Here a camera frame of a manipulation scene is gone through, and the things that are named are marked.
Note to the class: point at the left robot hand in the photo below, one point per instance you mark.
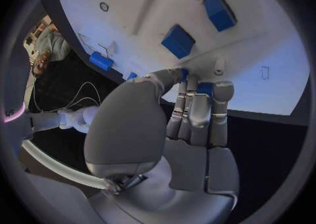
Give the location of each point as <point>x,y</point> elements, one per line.
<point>128,125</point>

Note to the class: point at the blue peg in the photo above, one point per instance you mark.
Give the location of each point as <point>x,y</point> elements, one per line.
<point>205,89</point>

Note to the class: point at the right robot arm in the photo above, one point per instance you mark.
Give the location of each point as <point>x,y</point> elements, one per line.
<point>74,118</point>

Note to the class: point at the white task board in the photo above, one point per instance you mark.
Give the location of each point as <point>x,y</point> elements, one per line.
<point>153,6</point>

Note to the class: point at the small blue plug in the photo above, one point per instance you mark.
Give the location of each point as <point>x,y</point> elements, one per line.
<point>132,76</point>

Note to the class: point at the blue short cylinder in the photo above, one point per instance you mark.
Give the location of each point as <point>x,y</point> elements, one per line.
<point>101,61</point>

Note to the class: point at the blue rectangular block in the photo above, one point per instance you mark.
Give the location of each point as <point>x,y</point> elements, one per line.
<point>178,42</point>
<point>219,13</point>

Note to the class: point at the person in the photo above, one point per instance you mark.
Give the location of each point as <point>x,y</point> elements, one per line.
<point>55,45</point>

